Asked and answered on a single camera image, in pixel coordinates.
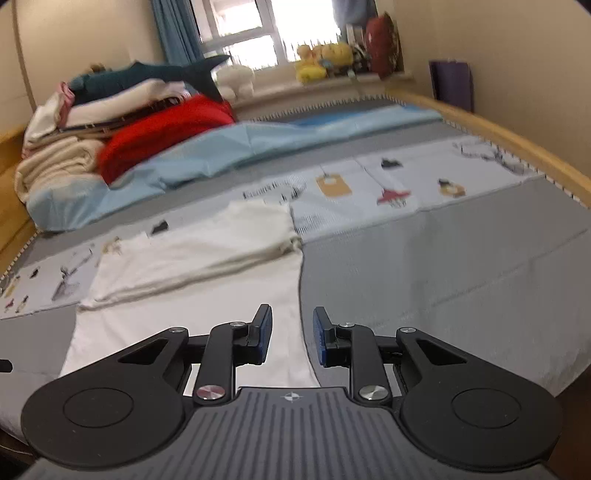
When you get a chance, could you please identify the dark teal shark plush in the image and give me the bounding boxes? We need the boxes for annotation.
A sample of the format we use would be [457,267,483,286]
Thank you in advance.
[68,54,232,105]

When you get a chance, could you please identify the pink cloth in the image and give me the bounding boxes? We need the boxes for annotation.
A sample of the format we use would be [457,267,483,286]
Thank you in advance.
[55,82,75,125]

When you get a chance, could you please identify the cream folded blanket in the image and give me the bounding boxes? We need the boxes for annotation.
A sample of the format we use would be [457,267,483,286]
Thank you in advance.
[14,136,105,205]

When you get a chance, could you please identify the light blue duvet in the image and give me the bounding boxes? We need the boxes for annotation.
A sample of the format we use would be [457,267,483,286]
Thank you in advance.
[28,104,444,232]

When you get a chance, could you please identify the white windowsill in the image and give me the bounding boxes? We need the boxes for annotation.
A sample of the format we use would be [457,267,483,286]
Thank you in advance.
[231,71,416,121]

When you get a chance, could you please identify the white plush toy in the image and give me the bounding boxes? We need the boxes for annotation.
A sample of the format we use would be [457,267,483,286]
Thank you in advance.
[216,66,256,100]

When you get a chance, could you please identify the black patterned folded cloth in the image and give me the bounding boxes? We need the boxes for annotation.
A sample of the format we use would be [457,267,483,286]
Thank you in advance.
[60,95,186,136]

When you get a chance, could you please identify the dark spotted plush toy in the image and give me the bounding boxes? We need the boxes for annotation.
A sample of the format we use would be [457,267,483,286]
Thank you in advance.
[346,41,372,75]

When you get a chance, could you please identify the blue curtain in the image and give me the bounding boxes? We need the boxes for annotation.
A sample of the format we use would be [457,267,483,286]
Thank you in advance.
[150,0,205,68]
[332,0,378,34]

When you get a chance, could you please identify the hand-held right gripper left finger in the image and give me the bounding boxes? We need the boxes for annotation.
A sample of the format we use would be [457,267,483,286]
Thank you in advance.
[117,303,274,408]

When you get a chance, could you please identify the window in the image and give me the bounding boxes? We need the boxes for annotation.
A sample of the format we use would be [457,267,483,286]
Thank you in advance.
[189,0,343,66]

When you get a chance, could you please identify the white folded bedding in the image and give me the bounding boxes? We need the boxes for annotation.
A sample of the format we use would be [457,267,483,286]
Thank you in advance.
[23,78,190,149]

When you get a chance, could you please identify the dark red cushion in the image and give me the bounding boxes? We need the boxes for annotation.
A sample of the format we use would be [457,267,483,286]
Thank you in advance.
[366,11,402,79]

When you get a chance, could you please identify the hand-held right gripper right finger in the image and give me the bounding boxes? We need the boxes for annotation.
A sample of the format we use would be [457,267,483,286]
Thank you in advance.
[312,306,476,408]

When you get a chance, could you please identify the heap of yellow plush toys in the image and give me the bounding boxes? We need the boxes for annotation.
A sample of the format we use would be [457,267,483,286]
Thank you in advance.
[295,42,354,85]

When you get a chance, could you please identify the purple paper bag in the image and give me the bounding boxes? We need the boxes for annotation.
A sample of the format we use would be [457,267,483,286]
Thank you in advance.
[429,60,475,114]

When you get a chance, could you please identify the white long-sleeved shirt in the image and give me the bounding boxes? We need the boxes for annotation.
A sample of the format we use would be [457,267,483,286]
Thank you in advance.
[60,199,321,391]

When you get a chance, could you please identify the red folded blanket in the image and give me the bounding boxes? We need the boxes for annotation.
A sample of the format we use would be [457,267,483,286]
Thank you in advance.
[98,96,236,184]

